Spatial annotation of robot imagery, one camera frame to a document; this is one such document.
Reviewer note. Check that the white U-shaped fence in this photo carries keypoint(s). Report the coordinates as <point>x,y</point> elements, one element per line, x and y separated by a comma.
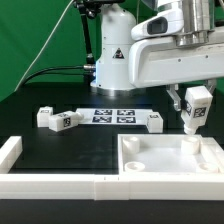
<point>122,186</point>

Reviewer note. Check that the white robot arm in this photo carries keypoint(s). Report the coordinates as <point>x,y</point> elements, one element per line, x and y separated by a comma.
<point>179,44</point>

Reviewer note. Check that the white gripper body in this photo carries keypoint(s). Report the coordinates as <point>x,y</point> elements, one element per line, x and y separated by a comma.
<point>158,61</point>

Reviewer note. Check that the white marker sheet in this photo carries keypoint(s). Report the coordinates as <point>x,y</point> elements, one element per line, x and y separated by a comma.
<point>99,116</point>

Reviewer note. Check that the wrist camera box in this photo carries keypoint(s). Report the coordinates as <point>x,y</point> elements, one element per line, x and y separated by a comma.
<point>165,23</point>

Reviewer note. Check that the black camera stand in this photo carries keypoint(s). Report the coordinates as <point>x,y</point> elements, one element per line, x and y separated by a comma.
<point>89,9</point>

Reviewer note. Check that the white square tabletop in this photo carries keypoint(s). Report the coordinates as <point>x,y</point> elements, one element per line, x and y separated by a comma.
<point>169,153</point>

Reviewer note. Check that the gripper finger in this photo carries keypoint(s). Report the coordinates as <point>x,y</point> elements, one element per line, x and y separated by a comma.
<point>174,96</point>
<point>211,85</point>

